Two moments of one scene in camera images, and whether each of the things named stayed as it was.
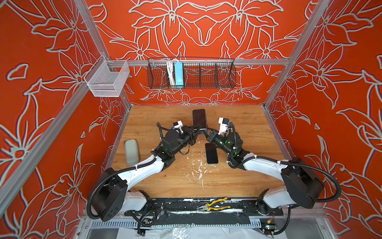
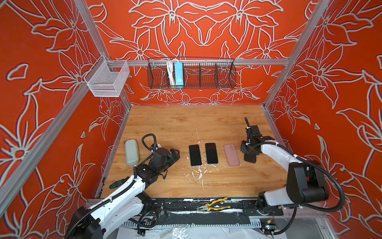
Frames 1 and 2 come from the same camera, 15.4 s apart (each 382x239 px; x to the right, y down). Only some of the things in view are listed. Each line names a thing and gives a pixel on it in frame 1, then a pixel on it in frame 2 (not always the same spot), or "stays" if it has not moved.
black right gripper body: x=223 y=141 to x=247 y=147
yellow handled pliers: x=206 y=207 stays
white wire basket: x=106 y=78 stays
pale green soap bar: x=132 y=152 stays
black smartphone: x=199 y=117 to x=195 y=159
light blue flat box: x=179 y=74 stays
